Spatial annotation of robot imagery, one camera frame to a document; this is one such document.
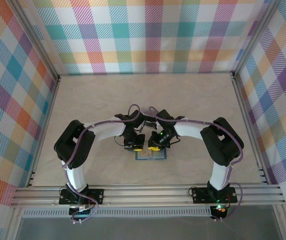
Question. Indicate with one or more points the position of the blue card holder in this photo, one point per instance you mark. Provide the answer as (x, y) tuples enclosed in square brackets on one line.
[(161, 155)]

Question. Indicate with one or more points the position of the white credit card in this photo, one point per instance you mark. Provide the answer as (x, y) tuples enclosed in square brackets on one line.
[(144, 156)]

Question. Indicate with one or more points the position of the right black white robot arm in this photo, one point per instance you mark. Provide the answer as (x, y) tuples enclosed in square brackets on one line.
[(222, 142)]

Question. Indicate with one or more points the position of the aluminium mounting rail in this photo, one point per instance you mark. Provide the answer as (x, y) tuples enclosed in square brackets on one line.
[(145, 195)]

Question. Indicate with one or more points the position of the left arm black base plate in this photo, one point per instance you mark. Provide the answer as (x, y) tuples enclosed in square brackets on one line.
[(95, 195)]

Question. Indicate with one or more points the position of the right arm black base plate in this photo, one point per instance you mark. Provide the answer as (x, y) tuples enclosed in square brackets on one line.
[(200, 195)]

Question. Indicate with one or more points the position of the aluminium side rail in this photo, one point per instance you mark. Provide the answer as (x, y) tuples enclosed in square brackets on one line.
[(45, 127), (249, 125)]

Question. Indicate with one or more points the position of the aluminium frame post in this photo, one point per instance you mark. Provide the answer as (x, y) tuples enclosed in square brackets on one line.
[(41, 47), (253, 37)]

